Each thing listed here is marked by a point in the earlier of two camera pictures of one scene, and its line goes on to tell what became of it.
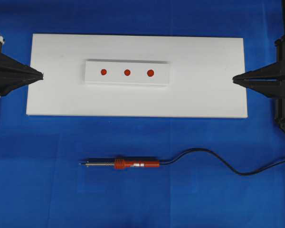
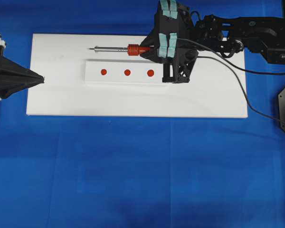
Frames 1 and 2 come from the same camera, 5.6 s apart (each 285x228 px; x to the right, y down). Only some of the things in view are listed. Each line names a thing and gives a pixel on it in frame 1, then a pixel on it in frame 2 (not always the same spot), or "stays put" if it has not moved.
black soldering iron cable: x=173 y=159 → x=235 y=66
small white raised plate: x=127 y=72 stays put
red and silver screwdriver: x=121 y=164 → x=133 y=50
